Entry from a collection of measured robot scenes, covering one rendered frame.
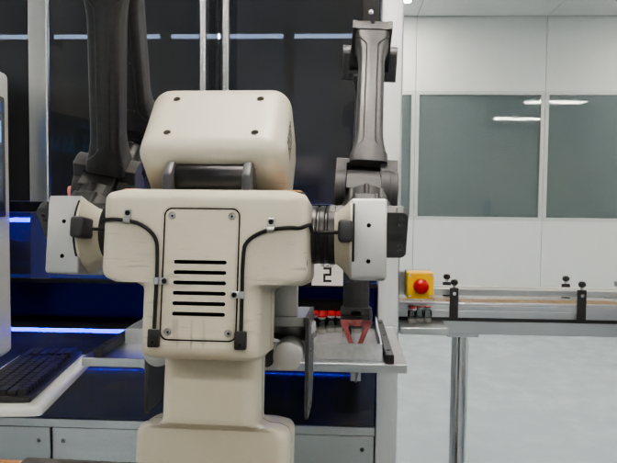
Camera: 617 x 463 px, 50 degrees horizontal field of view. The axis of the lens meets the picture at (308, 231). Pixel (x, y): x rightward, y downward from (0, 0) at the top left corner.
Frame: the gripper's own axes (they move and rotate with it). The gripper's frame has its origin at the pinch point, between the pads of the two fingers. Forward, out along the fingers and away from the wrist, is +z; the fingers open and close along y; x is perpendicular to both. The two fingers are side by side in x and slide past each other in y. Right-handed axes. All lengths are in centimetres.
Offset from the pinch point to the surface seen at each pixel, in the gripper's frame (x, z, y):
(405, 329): -14.0, -1.6, 36.0
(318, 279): 9.7, -14.6, 34.2
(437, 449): -44, 69, 187
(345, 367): 2.1, 3.3, -3.8
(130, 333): 53, -1, 9
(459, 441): -32, 32, 55
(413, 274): -15.9, -16.5, 33.6
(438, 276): -87, -16, 498
